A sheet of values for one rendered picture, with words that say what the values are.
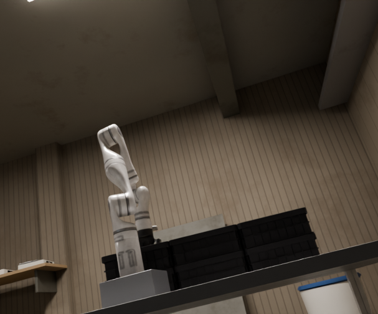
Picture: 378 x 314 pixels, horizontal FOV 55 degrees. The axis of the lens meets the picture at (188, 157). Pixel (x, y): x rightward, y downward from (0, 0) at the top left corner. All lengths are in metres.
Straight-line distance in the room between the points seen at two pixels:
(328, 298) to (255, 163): 1.65
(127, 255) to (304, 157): 3.02
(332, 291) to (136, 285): 2.10
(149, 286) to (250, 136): 3.16
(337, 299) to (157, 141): 2.58
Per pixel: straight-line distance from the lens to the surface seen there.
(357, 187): 4.11
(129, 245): 1.42
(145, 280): 1.29
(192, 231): 3.86
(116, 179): 1.56
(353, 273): 2.58
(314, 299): 3.21
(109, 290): 1.34
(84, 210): 4.54
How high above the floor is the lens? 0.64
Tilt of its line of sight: 23 degrees up
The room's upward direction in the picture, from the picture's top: 13 degrees counter-clockwise
